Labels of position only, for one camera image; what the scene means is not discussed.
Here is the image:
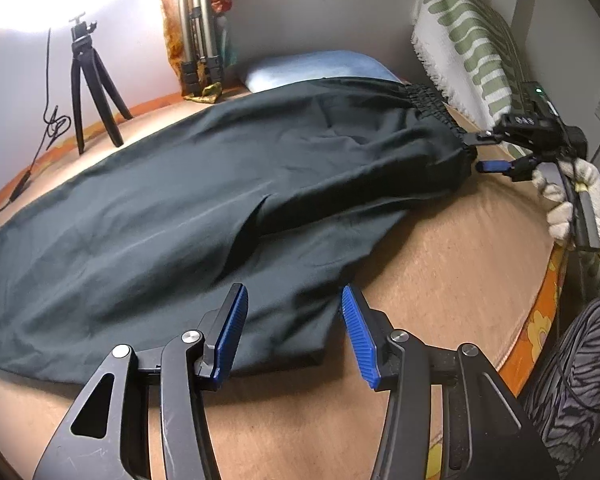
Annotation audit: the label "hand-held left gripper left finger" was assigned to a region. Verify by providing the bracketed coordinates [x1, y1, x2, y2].
[32, 284, 249, 480]

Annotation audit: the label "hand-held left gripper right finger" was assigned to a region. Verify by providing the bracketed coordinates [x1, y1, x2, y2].
[341, 285, 561, 480]

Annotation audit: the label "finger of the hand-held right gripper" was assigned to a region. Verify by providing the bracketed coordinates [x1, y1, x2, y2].
[462, 129, 506, 149]
[476, 155, 537, 182]

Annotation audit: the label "black pants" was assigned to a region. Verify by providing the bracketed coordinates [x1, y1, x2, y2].
[0, 76, 478, 385]

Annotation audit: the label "person's right hand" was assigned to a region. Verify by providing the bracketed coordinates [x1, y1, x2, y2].
[531, 157, 600, 281]

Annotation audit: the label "green white striped cushion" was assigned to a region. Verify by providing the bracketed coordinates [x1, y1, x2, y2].
[410, 0, 546, 161]

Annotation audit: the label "light blue pillow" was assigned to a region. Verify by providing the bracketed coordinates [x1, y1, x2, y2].
[243, 50, 403, 93]

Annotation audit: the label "person's zebra print clothed leg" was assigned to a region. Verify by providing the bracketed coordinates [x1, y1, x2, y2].
[517, 296, 600, 480]

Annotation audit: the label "small black tripod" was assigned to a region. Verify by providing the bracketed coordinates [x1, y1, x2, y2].
[69, 12, 133, 155]

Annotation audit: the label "orange patterned cloth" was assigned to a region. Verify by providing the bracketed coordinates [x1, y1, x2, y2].
[159, 0, 238, 106]

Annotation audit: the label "folded silver tripod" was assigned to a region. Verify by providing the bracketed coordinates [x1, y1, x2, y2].
[172, 0, 226, 96]

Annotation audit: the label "black ring light cable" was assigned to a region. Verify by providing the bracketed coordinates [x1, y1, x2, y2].
[0, 27, 72, 226]

